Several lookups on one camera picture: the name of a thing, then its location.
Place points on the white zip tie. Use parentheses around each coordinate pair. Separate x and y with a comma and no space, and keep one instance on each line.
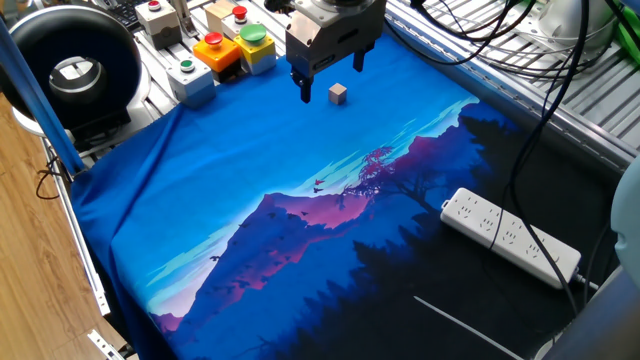
(465,327)

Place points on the white power strip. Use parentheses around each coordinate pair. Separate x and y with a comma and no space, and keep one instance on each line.
(505,232)

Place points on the grey box small green button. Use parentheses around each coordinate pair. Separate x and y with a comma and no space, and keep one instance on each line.
(192,82)

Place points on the mountain landscape printed cloth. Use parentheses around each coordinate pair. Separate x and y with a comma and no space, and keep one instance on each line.
(260,150)

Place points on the orange box red button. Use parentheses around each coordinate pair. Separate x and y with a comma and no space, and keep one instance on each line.
(217,55)

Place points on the small wooden cube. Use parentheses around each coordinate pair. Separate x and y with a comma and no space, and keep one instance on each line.
(337,94)

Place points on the yellow box green mushroom button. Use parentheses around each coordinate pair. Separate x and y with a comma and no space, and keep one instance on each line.
(256,50)

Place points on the black keyboard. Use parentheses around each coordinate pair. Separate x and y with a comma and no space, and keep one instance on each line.
(127,12)

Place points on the white round fixture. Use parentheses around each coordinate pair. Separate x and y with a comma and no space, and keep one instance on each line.
(570,22)

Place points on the grey box small red button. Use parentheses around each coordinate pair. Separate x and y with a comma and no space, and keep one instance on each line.
(160,22)

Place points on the aluminium frame rail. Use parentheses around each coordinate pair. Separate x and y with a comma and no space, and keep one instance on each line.
(500,95)

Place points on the white box red mushroom button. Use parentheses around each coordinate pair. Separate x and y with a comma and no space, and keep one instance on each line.
(235,22)

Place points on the silver metal gripper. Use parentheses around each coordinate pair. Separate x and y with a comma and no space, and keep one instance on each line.
(330,42)

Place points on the blue pole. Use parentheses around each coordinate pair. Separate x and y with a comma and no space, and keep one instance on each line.
(30,90)

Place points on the white table edge rail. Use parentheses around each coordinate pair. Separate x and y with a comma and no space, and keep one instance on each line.
(80,240)

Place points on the grey metal bracket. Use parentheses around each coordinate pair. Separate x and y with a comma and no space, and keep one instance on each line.
(184,20)

